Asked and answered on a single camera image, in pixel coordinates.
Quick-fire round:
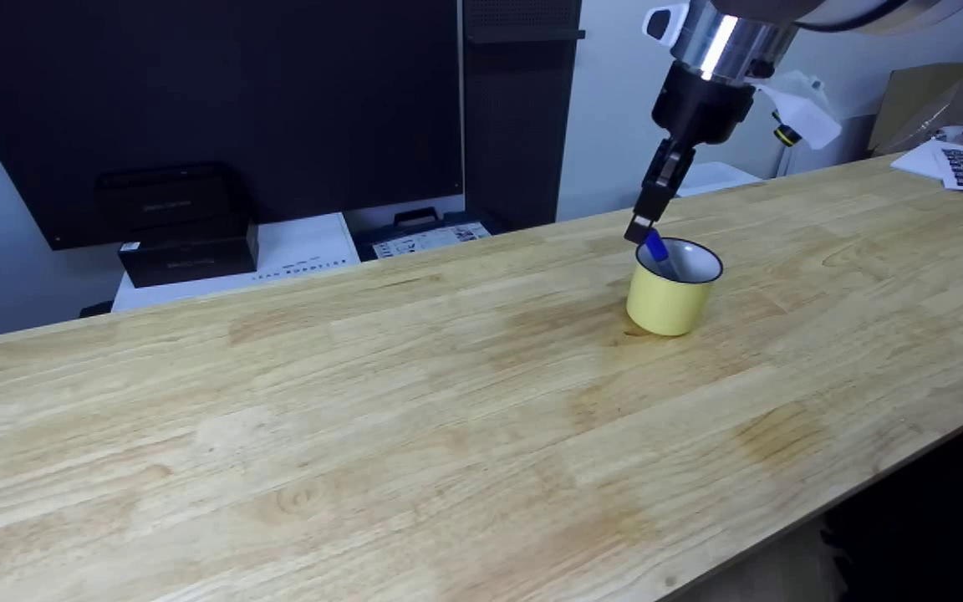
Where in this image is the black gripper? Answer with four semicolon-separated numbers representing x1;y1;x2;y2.
626;59;759;248

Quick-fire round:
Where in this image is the blue marker pen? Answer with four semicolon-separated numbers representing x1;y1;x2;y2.
633;226;676;280

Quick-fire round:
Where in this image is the yellow enamel mug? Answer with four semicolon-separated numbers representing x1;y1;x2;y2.
626;232;730;339

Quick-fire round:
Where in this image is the black keyboard device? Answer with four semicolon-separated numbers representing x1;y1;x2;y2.
351;205;495;261

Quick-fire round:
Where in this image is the brown cardboard box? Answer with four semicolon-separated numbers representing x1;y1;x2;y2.
866;59;963;160

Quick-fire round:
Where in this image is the large black monitor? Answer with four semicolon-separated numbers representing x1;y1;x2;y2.
0;0;468;254

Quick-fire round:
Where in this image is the black box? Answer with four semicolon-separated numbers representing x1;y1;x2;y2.
95;164;260;292

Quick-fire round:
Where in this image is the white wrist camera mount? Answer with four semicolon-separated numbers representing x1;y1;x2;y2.
748;70;847;154

